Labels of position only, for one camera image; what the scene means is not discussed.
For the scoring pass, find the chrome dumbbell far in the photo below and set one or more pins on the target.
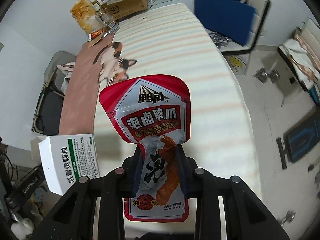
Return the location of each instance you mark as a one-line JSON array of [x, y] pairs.
[[263, 75]]

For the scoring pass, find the green white medicine box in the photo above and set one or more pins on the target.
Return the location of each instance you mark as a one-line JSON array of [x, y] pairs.
[[65, 158]]

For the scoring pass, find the pink brown tablecloth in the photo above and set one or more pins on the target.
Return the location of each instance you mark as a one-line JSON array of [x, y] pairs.
[[79, 105]]

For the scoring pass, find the yellow smiley plastic bag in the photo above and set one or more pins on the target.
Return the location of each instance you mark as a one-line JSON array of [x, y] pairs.
[[238, 63]]

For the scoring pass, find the red duck feet snack bag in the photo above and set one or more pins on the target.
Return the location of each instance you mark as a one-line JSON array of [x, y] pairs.
[[154, 113]]

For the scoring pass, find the chrome dumbbell near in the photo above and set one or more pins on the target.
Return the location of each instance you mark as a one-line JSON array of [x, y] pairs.
[[290, 215]]

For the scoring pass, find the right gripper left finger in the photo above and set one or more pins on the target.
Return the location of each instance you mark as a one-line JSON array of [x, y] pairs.
[[119, 184]]

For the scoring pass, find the grey folding chair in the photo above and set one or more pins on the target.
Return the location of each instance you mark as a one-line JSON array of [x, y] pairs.
[[48, 110]]

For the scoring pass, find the white chair with clothes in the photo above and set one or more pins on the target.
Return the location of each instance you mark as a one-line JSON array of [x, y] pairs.
[[301, 53]]

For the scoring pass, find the blue cushioned chair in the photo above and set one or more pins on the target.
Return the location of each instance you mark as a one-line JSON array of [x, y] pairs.
[[240, 20]]

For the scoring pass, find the black blue workout bench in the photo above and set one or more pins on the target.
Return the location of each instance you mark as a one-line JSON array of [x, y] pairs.
[[299, 140]]

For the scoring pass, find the chrome dumbbell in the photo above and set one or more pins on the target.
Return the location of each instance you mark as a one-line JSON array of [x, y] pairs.
[[290, 215], [263, 75]]

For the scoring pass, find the clear glass bottle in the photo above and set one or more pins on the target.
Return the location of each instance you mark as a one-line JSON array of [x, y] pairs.
[[106, 20]]

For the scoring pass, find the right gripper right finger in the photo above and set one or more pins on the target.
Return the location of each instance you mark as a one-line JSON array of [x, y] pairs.
[[196, 182]]

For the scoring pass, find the yellow chips bag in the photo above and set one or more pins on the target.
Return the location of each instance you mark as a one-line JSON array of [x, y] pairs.
[[84, 14]]

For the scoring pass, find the brown cardboard shipping box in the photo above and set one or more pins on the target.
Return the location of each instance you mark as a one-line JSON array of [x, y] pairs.
[[122, 8]]

